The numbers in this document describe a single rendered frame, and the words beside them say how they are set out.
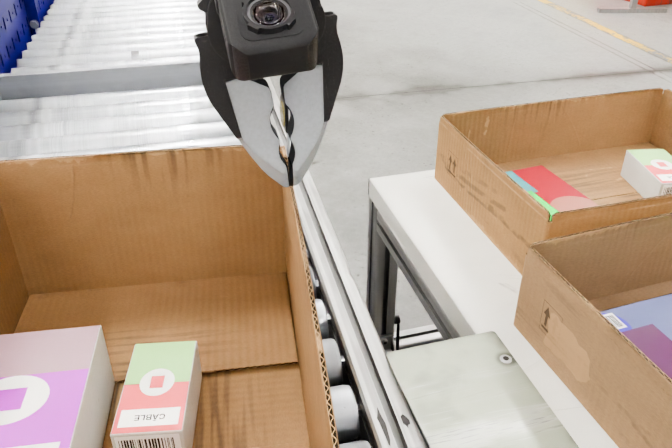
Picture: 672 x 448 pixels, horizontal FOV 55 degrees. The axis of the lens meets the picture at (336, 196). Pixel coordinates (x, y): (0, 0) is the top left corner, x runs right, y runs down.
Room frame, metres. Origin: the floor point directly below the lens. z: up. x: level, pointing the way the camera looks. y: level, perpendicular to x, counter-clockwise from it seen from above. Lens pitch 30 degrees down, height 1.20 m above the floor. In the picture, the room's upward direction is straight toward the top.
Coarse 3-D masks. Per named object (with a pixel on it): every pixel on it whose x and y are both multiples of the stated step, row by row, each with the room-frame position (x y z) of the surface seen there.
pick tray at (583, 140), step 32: (608, 96) 0.91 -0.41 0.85; (640, 96) 0.93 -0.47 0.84; (448, 128) 0.80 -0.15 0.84; (480, 128) 0.85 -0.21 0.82; (512, 128) 0.87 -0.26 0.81; (544, 128) 0.88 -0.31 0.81; (576, 128) 0.90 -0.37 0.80; (608, 128) 0.92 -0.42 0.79; (640, 128) 0.93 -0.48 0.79; (448, 160) 0.79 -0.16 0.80; (480, 160) 0.71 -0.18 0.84; (512, 160) 0.87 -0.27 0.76; (544, 160) 0.87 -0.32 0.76; (576, 160) 0.87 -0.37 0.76; (608, 160) 0.87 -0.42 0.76; (448, 192) 0.79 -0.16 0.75; (480, 192) 0.70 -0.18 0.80; (512, 192) 0.64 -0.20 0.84; (608, 192) 0.77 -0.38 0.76; (480, 224) 0.70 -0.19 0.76; (512, 224) 0.63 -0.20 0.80; (544, 224) 0.57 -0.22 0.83; (576, 224) 0.58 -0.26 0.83; (608, 224) 0.59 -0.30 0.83; (512, 256) 0.62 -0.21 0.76
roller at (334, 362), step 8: (328, 344) 0.48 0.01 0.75; (336, 344) 0.48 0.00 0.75; (328, 352) 0.47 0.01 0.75; (336, 352) 0.47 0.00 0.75; (328, 360) 0.47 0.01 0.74; (336, 360) 0.47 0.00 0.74; (344, 360) 0.48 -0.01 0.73; (328, 368) 0.46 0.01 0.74; (336, 368) 0.46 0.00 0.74; (328, 376) 0.46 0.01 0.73; (336, 376) 0.46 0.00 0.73; (336, 384) 0.46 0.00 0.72
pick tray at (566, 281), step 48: (576, 240) 0.53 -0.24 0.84; (624, 240) 0.55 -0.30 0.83; (528, 288) 0.50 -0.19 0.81; (576, 288) 0.53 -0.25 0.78; (624, 288) 0.56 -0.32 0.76; (528, 336) 0.49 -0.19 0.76; (576, 336) 0.43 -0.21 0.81; (624, 336) 0.39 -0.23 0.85; (576, 384) 0.42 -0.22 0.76; (624, 384) 0.37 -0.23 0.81; (624, 432) 0.36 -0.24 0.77
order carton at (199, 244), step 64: (0, 192) 0.55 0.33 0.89; (64, 192) 0.56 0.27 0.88; (128, 192) 0.57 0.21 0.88; (192, 192) 0.58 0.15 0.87; (256, 192) 0.59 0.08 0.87; (0, 256) 0.52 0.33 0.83; (64, 256) 0.56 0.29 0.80; (128, 256) 0.57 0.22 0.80; (192, 256) 0.58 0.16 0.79; (256, 256) 0.59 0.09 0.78; (0, 320) 0.48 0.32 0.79; (64, 320) 0.51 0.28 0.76; (128, 320) 0.51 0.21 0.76; (192, 320) 0.51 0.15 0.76; (256, 320) 0.51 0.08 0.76; (256, 384) 0.43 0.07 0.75; (320, 384) 0.28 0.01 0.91
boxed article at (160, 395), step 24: (144, 360) 0.41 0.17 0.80; (168, 360) 0.41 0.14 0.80; (192, 360) 0.41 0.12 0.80; (144, 384) 0.38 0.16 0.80; (168, 384) 0.38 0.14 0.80; (192, 384) 0.39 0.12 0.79; (120, 408) 0.36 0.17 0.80; (144, 408) 0.36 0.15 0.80; (168, 408) 0.36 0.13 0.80; (192, 408) 0.38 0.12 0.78; (120, 432) 0.33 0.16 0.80; (144, 432) 0.33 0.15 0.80; (168, 432) 0.33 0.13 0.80; (192, 432) 0.36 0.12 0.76
